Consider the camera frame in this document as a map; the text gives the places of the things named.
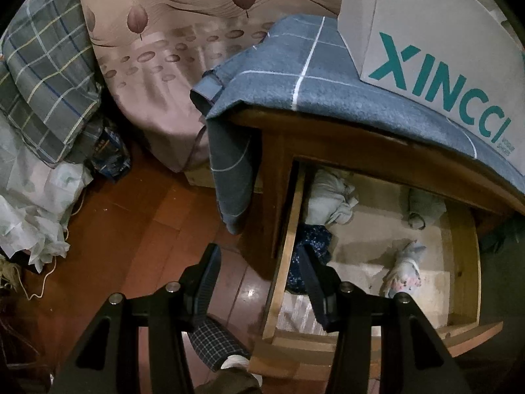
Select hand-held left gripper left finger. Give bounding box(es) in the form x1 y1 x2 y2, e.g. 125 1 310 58
51 243 223 394

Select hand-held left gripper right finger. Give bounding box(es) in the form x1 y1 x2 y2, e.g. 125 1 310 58
296 244 472 394

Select dark blue floral underwear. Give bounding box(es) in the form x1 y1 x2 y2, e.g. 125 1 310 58
286 224 334 296

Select pale grey-blue underwear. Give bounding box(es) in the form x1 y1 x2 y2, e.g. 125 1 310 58
305 170 358 226

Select wooden drawer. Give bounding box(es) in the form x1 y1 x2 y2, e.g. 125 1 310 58
248 160 504 378

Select white cardboard box teal print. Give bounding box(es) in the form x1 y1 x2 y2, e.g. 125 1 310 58
337 0 525 169

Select white drawer liner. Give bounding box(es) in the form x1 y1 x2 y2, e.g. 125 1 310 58
279 172 452 333

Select white patterned underwear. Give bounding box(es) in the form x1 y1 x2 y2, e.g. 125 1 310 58
383 240 428 298

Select grey-green underwear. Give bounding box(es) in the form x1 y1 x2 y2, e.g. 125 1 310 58
407 186 447 230

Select person's plaid slipper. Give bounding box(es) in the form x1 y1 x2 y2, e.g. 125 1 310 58
189 318 252 374

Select person's white sock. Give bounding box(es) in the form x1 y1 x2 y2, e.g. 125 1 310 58
220 354 251 372

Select person's brown trouser leg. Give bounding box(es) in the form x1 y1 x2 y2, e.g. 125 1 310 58
193 367 263 394

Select wooden nightstand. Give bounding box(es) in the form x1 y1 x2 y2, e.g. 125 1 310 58
225 102 525 259

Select dark blue packet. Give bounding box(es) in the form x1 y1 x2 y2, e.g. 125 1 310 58
88 117 132 183

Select crumpled white cloth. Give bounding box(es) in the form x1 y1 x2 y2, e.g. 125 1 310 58
0 123 95 274

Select blue checked cloth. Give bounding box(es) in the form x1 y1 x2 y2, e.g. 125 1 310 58
189 14 525 235

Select pink leaf-patterned curtain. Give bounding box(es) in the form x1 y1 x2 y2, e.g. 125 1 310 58
74 0 349 173

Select grey plaid pillow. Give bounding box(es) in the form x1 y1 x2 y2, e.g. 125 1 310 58
0 0 103 165

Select white cable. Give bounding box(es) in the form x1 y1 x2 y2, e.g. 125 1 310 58
20 189 87 300

